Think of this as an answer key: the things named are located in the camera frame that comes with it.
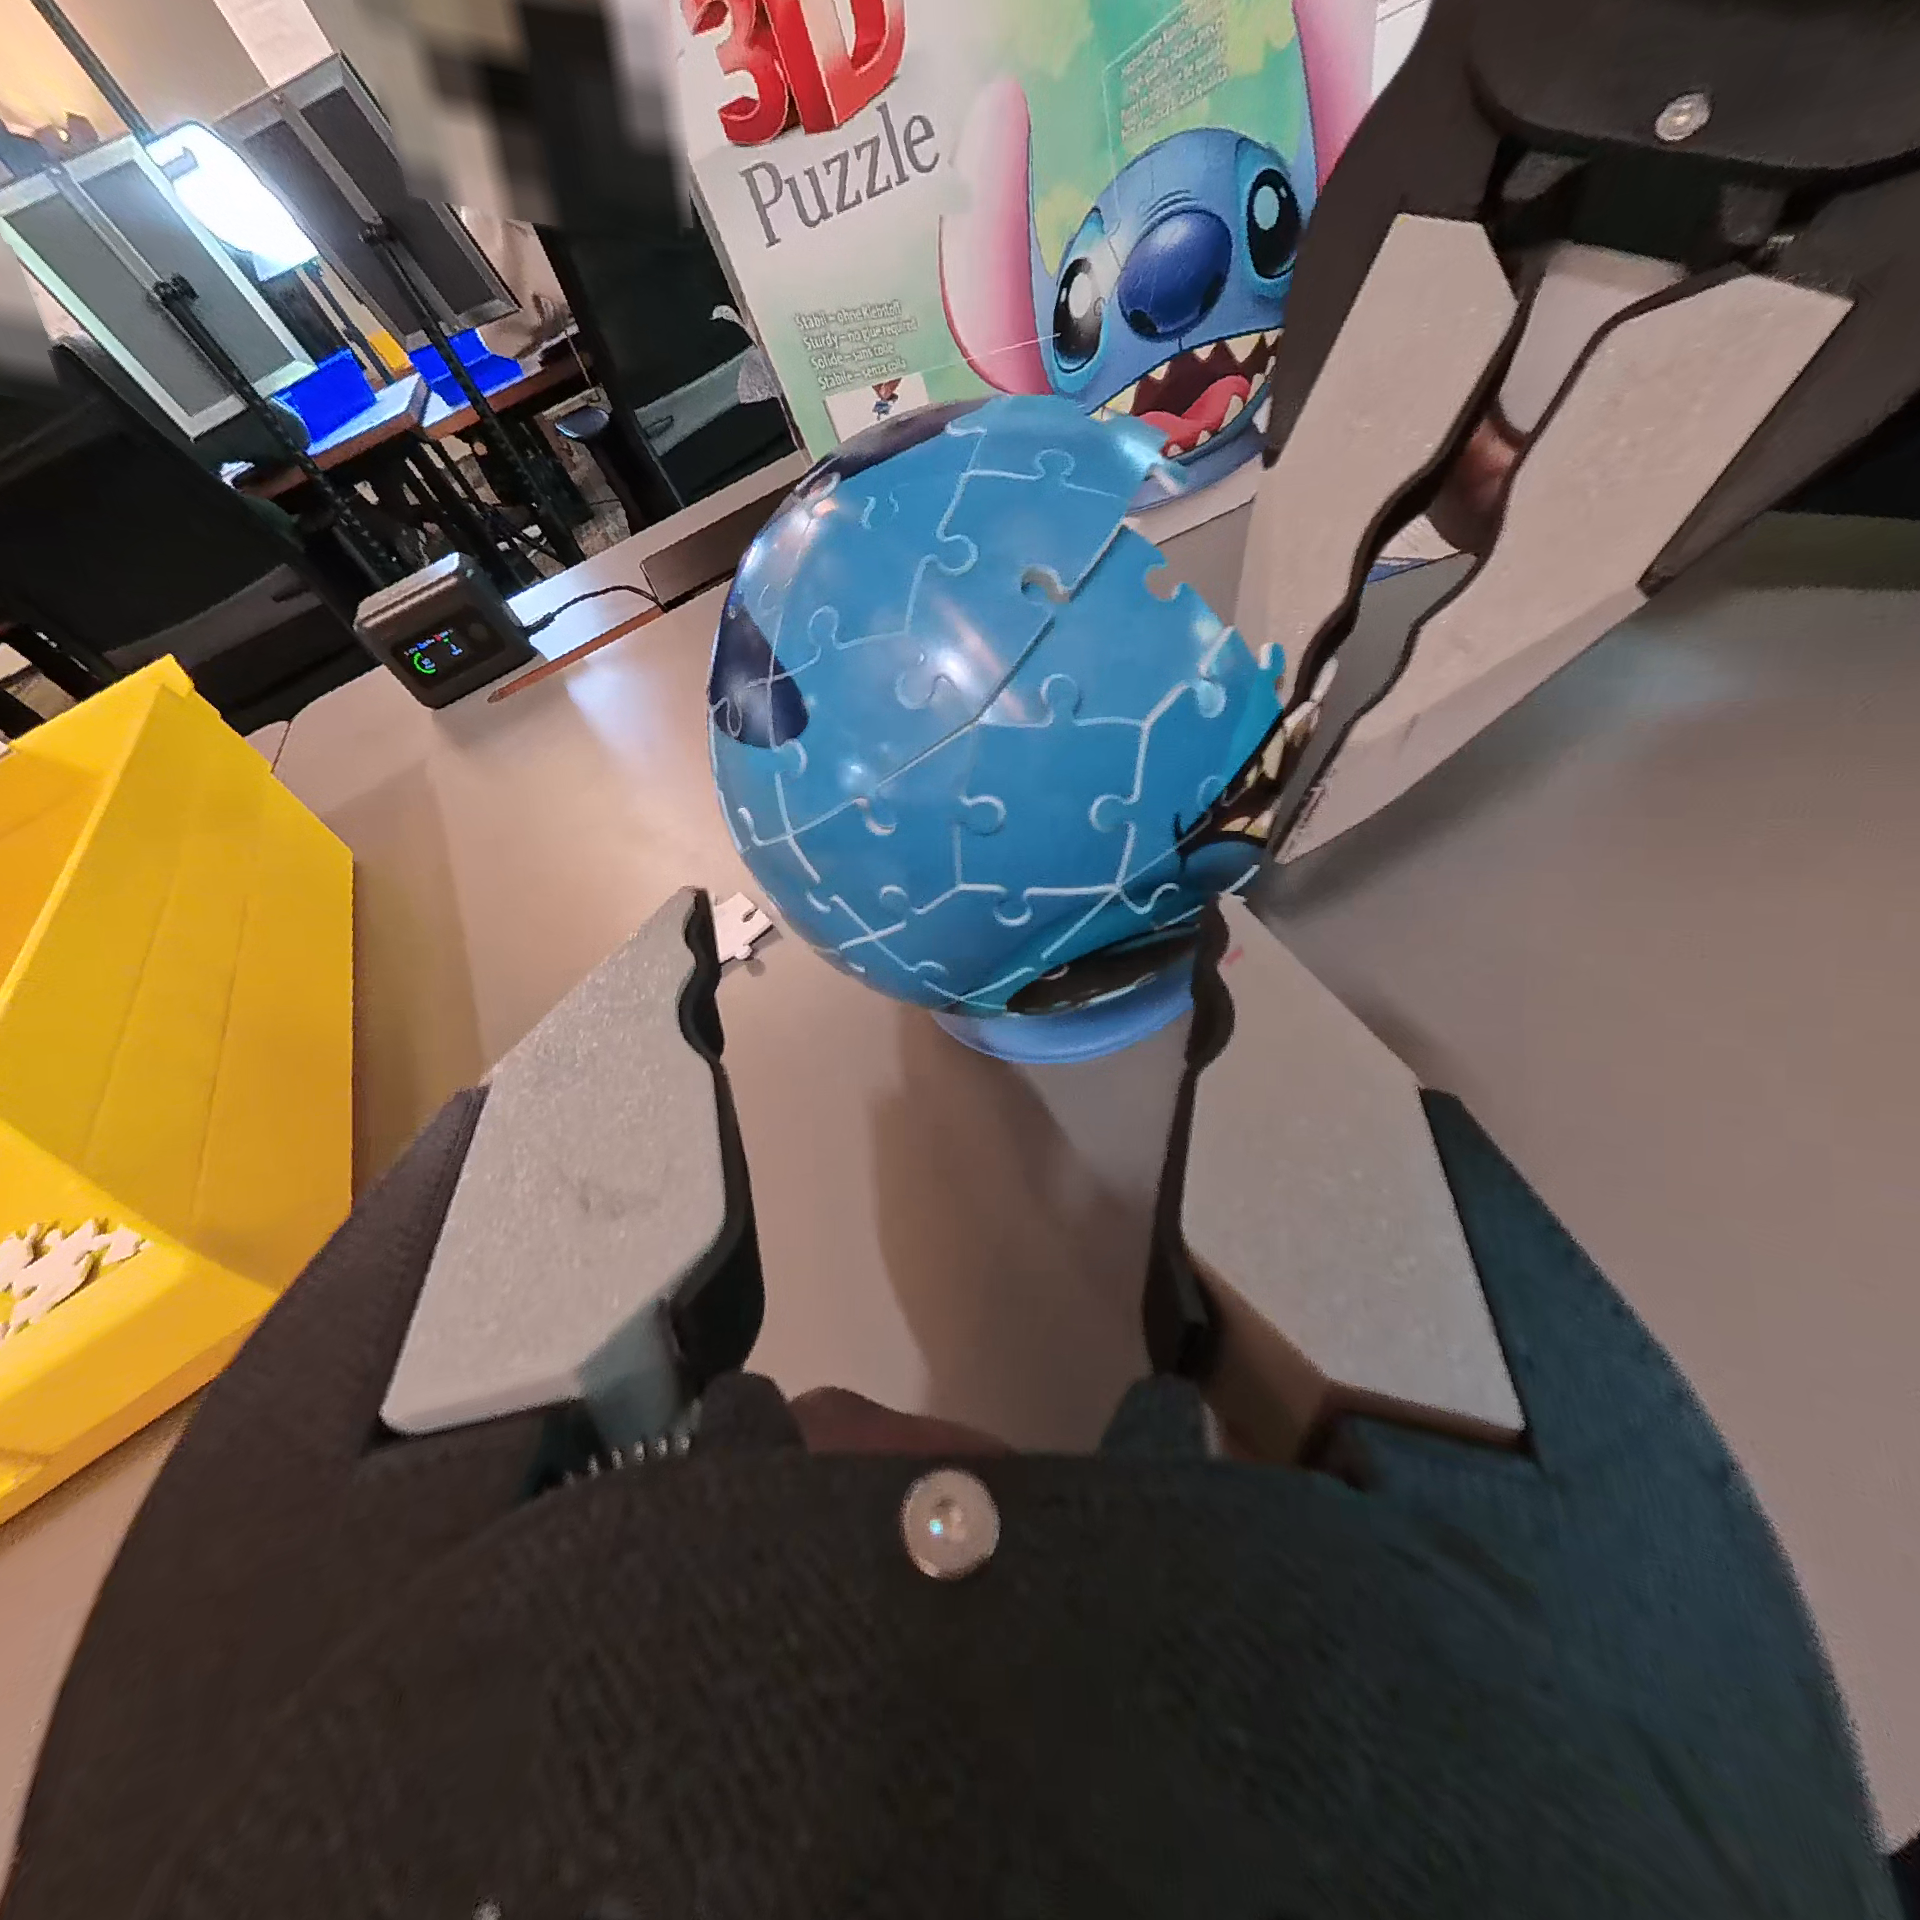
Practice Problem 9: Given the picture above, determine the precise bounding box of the yellow plastic bin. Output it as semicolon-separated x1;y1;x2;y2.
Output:
0;654;356;1525

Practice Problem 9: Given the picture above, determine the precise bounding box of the pile of white puzzle pieces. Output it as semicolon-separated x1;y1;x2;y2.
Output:
0;1215;147;1340

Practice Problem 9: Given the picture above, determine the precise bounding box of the black office chair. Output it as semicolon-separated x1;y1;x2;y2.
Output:
0;337;370;738

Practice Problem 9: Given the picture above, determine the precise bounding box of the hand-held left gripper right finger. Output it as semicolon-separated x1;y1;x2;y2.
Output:
1145;901;1527;1464

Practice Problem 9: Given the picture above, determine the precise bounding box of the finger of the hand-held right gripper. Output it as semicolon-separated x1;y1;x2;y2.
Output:
1245;213;1524;902
1272;244;1858;867

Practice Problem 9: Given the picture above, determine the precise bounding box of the cartoon printed puzzle box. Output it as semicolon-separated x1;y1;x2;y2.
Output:
671;0;1441;519

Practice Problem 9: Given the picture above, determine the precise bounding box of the blue plastic bin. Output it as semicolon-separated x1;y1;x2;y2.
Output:
408;329;526;396
273;352;385;435

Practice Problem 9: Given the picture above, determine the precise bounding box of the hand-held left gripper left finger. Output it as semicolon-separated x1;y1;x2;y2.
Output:
378;888;767;1439

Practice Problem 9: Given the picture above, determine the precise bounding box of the black flat device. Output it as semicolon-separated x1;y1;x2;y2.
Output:
639;518;753;610

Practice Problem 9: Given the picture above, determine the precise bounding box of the blue puzzle ball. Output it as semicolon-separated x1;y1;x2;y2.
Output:
708;393;1316;1021

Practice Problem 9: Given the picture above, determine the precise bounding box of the grey framed panel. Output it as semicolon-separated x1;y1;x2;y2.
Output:
0;149;311;441
224;51;519;332

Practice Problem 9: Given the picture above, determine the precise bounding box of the black power bank with display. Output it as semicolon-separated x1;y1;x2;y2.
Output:
356;556;540;709

